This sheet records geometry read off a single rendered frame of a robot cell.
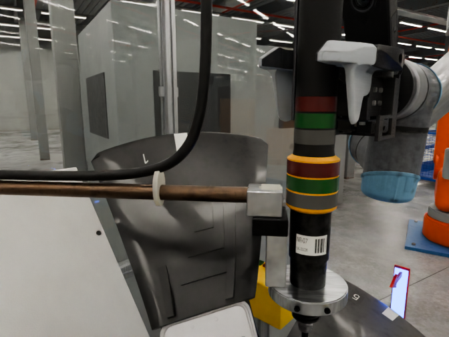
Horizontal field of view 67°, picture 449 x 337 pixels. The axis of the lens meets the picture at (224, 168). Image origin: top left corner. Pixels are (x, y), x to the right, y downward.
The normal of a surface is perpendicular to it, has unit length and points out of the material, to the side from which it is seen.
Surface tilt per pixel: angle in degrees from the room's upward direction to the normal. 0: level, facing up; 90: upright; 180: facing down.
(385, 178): 93
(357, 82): 90
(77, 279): 50
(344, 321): 10
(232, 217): 40
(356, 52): 90
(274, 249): 90
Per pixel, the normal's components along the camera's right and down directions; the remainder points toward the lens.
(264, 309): -0.66, 0.15
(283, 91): 0.66, 0.21
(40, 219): 0.57, -0.54
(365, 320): 0.22, -0.94
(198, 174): -0.01, -0.62
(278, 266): -0.12, 0.18
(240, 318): -0.26, -0.53
